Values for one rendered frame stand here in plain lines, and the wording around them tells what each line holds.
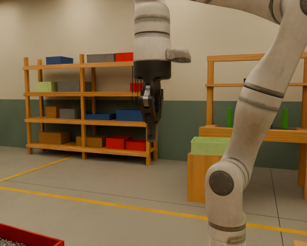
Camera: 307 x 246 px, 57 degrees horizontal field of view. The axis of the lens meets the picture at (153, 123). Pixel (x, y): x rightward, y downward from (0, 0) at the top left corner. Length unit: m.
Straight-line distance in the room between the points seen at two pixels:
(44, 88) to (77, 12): 1.88
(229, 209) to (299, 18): 0.43
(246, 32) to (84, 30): 3.51
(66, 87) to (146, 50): 5.90
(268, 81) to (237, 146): 0.18
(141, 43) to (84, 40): 6.36
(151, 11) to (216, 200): 0.44
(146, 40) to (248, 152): 0.37
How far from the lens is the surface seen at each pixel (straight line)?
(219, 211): 0.72
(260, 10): 0.71
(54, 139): 6.74
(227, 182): 0.69
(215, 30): 5.85
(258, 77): 0.66
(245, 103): 0.67
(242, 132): 0.70
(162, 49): 0.55
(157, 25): 0.55
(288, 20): 0.66
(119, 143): 5.82
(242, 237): 0.76
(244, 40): 5.75
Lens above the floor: 1.38
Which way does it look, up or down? 6 degrees down
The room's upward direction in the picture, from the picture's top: straight up
